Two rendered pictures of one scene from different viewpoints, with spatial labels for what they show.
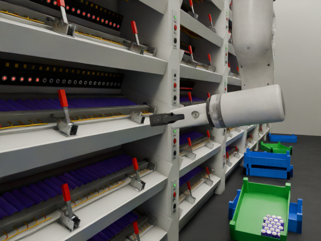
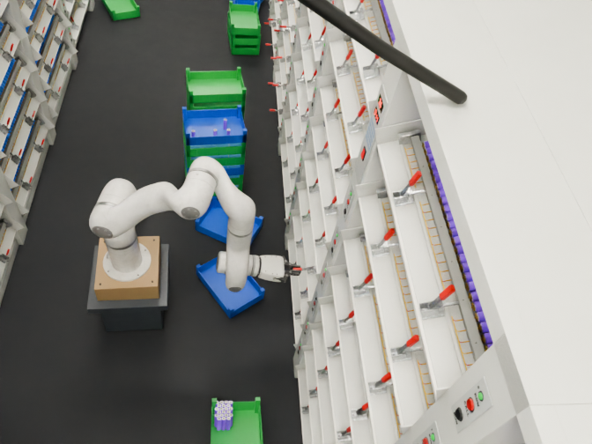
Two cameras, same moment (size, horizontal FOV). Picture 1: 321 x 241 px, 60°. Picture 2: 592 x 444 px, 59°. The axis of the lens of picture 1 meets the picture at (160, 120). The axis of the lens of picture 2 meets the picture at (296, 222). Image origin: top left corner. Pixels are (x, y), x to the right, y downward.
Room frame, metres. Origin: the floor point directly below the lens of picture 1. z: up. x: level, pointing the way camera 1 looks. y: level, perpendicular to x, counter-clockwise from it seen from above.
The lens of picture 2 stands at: (1.63, -0.80, 2.28)
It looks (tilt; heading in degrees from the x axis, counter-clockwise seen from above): 51 degrees down; 139
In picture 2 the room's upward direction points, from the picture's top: 13 degrees clockwise
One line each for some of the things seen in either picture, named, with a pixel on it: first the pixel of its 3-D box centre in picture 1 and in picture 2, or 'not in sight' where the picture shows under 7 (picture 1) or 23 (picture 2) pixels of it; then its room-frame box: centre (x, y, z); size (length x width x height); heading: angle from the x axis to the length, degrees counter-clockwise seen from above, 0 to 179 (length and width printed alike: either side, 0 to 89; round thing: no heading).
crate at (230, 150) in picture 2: not in sight; (214, 136); (-0.20, 0.11, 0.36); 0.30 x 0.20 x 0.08; 71
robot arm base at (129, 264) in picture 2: not in sight; (123, 249); (0.36, -0.56, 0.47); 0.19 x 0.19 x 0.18
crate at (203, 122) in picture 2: not in sight; (214, 124); (-0.20, 0.11, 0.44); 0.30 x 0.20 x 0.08; 71
